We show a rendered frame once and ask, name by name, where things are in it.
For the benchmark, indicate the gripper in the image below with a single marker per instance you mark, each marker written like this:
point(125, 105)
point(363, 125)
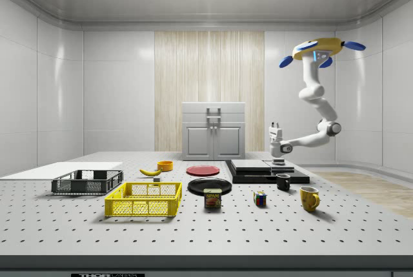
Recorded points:
point(276, 134)

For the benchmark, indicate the yellow bowl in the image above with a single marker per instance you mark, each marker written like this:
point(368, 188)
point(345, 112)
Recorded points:
point(165, 166)

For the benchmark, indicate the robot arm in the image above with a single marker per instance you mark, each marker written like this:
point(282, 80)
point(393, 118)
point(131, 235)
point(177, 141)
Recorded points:
point(326, 109)

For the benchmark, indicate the black mug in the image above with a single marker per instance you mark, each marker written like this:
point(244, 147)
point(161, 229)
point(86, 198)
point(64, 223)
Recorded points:
point(282, 182)

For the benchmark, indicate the white cabinet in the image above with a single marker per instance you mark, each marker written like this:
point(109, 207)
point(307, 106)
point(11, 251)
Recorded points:
point(213, 135)

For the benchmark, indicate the puzzle cube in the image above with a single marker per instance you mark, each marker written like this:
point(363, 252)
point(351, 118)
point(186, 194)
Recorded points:
point(260, 199)

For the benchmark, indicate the yellow mug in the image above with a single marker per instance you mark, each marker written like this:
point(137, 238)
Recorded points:
point(308, 199)

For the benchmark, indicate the red plate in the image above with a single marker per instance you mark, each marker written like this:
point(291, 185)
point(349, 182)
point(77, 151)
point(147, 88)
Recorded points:
point(202, 170)

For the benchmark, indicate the black plate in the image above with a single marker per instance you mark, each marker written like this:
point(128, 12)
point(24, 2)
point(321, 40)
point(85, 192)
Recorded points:
point(209, 184)

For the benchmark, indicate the flat-sided can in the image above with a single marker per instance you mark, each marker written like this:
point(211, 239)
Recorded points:
point(212, 199)

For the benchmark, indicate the drone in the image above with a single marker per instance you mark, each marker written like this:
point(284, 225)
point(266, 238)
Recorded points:
point(324, 44)

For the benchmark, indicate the yellow basket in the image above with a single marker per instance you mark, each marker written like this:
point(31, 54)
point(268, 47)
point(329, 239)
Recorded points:
point(142, 207)

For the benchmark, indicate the dark grey basket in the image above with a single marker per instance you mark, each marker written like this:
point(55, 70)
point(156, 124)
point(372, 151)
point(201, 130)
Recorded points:
point(80, 186)

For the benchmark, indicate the white board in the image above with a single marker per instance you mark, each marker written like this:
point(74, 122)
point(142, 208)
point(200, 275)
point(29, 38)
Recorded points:
point(48, 168)

